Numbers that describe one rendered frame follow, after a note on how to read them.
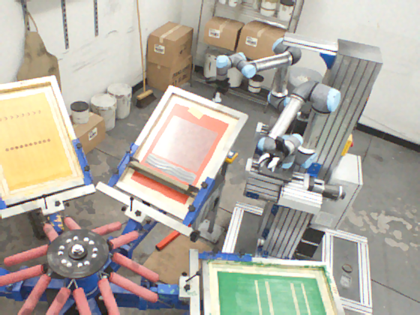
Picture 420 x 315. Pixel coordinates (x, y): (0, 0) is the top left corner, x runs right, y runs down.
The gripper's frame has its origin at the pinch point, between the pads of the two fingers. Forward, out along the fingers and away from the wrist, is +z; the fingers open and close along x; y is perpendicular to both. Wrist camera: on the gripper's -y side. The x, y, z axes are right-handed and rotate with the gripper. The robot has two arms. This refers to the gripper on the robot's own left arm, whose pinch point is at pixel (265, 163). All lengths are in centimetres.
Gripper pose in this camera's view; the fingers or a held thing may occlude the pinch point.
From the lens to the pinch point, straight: 198.6
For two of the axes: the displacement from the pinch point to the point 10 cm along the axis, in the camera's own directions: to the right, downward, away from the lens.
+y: 0.2, 7.9, 6.1
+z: -6.6, 4.7, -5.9
